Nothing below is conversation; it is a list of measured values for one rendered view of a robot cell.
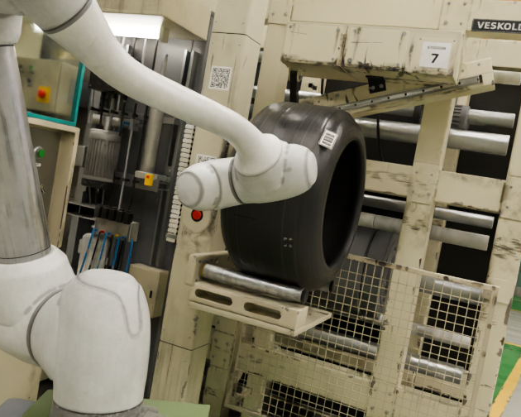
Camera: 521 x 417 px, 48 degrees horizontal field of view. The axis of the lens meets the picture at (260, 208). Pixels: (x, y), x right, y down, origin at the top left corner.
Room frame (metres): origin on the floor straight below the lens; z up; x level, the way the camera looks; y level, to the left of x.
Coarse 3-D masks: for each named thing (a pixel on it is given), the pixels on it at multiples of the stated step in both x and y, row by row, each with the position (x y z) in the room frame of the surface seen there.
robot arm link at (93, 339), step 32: (64, 288) 0.98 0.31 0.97; (96, 288) 0.95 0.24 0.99; (128, 288) 0.97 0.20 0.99; (64, 320) 0.94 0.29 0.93; (96, 320) 0.93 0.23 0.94; (128, 320) 0.95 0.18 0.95; (32, 352) 1.00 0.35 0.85; (64, 352) 0.93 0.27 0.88; (96, 352) 0.92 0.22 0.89; (128, 352) 0.94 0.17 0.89; (64, 384) 0.93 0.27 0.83; (96, 384) 0.92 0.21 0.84; (128, 384) 0.95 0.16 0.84
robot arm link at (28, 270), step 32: (0, 32) 0.95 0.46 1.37; (0, 64) 0.97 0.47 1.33; (0, 96) 0.98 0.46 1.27; (0, 128) 0.98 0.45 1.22; (0, 160) 0.99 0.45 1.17; (32, 160) 1.04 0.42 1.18; (0, 192) 1.00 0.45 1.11; (32, 192) 1.03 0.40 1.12; (0, 224) 1.02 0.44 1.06; (32, 224) 1.04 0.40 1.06; (0, 256) 1.03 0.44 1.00; (32, 256) 1.04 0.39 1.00; (64, 256) 1.10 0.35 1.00; (0, 288) 1.02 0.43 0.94; (32, 288) 1.02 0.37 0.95; (0, 320) 1.03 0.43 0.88; (32, 320) 1.00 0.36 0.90
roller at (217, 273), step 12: (204, 264) 1.81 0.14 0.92; (204, 276) 1.80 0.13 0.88; (216, 276) 1.77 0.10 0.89; (228, 276) 1.76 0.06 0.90; (240, 276) 1.74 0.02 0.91; (252, 276) 1.74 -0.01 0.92; (252, 288) 1.73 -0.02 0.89; (264, 288) 1.71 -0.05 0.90; (276, 288) 1.69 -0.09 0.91; (288, 288) 1.68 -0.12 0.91; (300, 288) 1.68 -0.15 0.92; (300, 300) 1.67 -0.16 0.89
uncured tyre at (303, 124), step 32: (288, 128) 1.65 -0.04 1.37; (320, 128) 1.63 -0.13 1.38; (352, 128) 1.75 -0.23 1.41; (320, 160) 1.59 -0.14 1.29; (352, 160) 2.02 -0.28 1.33; (320, 192) 1.58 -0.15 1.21; (352, 192) 2.05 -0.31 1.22; (224, 224) 1.68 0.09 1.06; (256, 224) 1.61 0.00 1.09; (288, 224) 1.57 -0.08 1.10; (320, 224) 1.61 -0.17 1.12; (352, 224) 1.98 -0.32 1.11; (256, 256) 1.66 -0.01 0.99; (288, 256) 1.61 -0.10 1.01; (320, 256) 1.66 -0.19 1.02
